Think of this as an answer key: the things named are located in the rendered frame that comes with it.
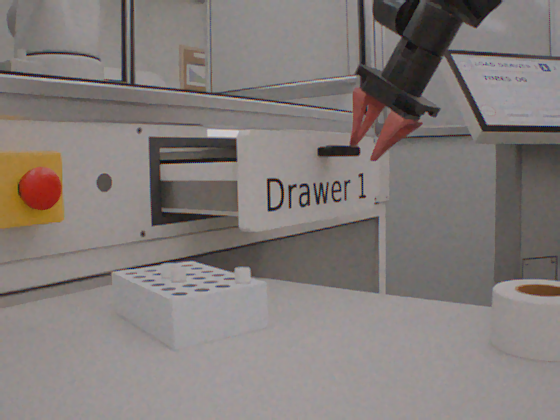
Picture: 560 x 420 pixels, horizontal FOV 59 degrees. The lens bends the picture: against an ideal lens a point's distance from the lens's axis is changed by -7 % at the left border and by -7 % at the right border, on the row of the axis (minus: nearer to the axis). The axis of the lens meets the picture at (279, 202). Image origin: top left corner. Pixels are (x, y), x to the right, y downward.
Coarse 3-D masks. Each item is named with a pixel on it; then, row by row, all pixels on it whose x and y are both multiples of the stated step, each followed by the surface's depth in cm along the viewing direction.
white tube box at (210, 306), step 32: (128, 288) 43; (160, 288) 40; (192, 288) 40; (224, 288) 40; (256, 288) 41; (128, 320) 44; (160, 320) 38; (192, 320) 38; (224, 320) 39; (256, 320) 41
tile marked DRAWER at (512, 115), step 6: (504, 114) 125; (510, 114) 125; (516, 114) 126; (522, 114) 126; (528, 114) 126; (534, 114) 127; (510, 120) 124; (516, 120) 124; (522, 120) 125; (528, 120) 125; (534, 120) 125
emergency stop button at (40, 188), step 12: (36, 168) 46; (48, 168) 47; (24, 180) 45; (36, 180) 45; (48, 180) 46; (60, 180) 48; (24, 192) 45; (36, 192) 45; (48, 192) 46; (60, 192) 48; (36, 204) 46; (48, 204) 46
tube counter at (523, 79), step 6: (516, 78) 135; (522, 78) 135; (528, 78) 136; (534, 78) 136; (540, 78) 137; (546, 78) 137; (552, 78) 137; (558, 78) 138; (522, 84) 134; (528, 84) 134; (534, 84) 134; (540, 84) 135; (546, 84) 135; (552, 84) 136; (558, 84) 136
